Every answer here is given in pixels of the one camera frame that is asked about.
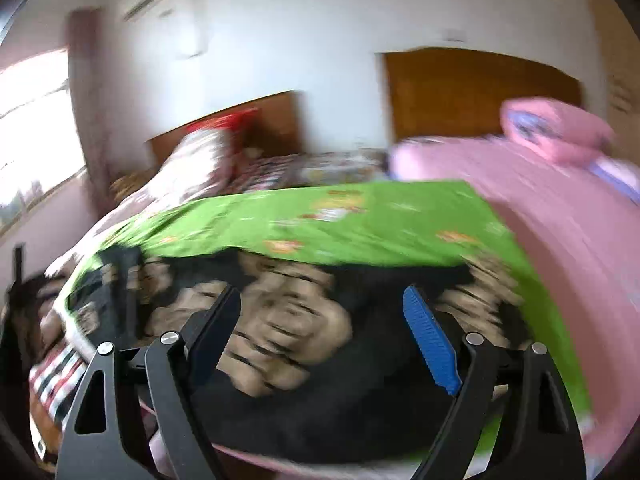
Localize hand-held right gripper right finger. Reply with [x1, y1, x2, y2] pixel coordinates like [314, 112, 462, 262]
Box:
[402, 285, 587, 480]

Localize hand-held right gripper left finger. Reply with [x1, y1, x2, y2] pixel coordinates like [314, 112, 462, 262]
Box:
[54, 284, 243, 480]

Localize black floral pants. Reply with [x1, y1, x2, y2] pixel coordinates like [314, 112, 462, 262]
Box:
[65, 245, 531, 466]

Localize green printed blanket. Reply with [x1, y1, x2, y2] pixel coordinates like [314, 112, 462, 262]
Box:
[65, 180, 596, 461]

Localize striped cloth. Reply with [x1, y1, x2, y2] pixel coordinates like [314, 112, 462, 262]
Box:
[27, 345, 91, 426]

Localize pink bedsheet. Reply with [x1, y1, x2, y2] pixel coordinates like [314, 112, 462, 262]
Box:
[390, 135, 640, 471]

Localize brown patterned cloth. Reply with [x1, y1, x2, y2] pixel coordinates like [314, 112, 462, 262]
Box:
[110, 172, 156, 201]

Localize white pink floral quilt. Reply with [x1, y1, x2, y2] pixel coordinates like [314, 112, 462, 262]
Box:
[45, 127, 241, 281]

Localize patterned bedsheet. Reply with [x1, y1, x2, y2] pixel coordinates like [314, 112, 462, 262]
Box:
[235, 150, 391, 193]

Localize red pillow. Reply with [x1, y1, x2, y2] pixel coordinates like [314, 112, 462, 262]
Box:
[187, 107, 261, 136]

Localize narrow wooden headboard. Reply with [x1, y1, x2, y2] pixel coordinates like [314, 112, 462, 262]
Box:
[147, 90, 306, 171]

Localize wide wooden headboard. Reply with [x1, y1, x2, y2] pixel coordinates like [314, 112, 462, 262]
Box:
[382, 47, 586, 143]

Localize pink pillow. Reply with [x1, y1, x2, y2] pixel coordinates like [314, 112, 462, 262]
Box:
[500, 97, 616, 163]

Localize window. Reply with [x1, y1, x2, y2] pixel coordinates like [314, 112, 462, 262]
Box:
[0, 50, 88, 236]

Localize pink curtain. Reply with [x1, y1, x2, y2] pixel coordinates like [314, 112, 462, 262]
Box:
[67, 7, 116, 206]

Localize wooden wardrobe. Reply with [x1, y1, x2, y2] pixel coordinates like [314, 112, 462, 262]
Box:
[590, 0, 640, 131]

